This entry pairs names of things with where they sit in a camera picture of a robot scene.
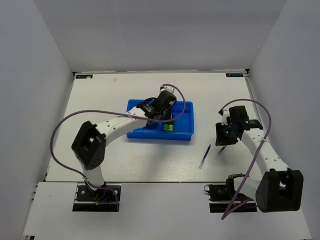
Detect green pen refill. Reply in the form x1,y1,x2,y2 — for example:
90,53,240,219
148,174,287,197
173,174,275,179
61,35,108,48
217,145,227,155

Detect green black highlighter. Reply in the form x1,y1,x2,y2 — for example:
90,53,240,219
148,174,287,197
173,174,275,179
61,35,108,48
163,124,169,131

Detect yellow black highlighter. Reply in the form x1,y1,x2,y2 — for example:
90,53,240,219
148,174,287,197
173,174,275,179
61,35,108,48
168,124,174,132

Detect blue pen refill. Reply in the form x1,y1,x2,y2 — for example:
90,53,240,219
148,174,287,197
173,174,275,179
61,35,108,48
198,144,212,169

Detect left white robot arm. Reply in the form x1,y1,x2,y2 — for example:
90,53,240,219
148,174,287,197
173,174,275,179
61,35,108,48
71,86,177,200

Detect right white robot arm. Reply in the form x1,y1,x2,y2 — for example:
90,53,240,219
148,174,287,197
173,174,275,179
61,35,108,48
215,105,304,213

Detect blue plastic divided tray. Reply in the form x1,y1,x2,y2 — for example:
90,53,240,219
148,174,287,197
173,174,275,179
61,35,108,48
126,101,194,141

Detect right table corner label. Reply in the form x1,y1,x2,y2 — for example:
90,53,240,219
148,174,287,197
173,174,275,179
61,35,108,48
225,73,244,78

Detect table corner label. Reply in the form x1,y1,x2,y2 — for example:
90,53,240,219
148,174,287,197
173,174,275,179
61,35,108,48
75,74,93,79
225,73,244,78

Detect left table corner label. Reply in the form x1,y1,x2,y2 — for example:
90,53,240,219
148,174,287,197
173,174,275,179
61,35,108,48
75,74,93,79

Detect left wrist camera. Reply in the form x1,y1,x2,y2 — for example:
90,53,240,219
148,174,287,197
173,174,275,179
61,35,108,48
159,84,175,94

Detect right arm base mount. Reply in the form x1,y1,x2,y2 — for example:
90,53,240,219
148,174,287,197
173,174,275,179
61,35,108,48
203,184,257,213

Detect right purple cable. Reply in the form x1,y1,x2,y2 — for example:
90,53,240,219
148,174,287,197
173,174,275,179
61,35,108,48
218,99,273,221

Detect purple cable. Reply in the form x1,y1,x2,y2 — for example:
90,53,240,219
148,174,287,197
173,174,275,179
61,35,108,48
218,99,273,221
49,84,187,211

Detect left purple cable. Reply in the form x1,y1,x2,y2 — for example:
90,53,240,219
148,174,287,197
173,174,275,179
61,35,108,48
49,84,187,211

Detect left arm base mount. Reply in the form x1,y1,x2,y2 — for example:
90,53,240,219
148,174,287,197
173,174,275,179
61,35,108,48
72,184,122,212

